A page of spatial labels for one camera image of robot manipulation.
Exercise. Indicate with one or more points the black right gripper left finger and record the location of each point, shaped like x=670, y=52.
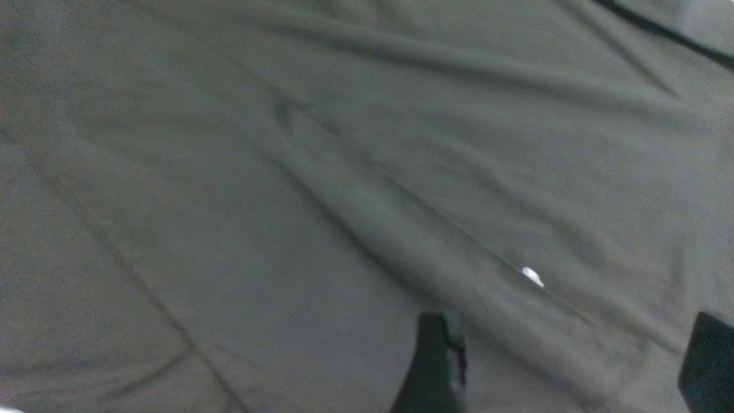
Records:
x=436, y=379

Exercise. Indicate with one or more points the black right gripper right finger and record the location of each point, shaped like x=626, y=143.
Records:
x=706, y=378

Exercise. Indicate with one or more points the dark gray long-sleeve shirt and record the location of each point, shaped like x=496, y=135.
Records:
x=243, y=206

